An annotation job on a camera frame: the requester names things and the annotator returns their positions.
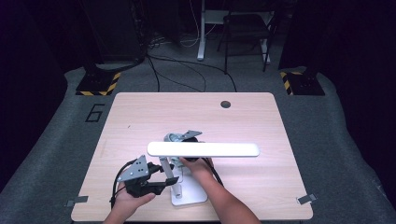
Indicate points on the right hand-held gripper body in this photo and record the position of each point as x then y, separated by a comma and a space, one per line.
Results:
191, 134

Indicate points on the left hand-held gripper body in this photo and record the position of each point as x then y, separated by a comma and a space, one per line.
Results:
137, 171

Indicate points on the white desk lamp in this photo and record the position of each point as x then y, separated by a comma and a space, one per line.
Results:
202, 149

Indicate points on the light blue striped cloth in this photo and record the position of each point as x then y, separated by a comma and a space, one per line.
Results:
172, 137

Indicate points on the person's right hand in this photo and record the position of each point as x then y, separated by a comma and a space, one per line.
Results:
200, 171

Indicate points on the person's left hand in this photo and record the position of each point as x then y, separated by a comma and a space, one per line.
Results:
127, 203

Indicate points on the dark round table grommet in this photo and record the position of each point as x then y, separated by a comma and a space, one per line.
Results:
225, 104

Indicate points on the grey metal tab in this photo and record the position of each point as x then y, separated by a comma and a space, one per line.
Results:
306, 198
77, 201

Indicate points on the black stand base striped tape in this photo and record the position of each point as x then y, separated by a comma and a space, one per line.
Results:
96, 82
305, 84

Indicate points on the black folding chair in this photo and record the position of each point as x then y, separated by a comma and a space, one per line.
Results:
246, 28

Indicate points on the dark cabinet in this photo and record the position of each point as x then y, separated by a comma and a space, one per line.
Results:
115, 31

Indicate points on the black curtain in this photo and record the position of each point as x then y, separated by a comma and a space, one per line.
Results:
358, 62
25, 77

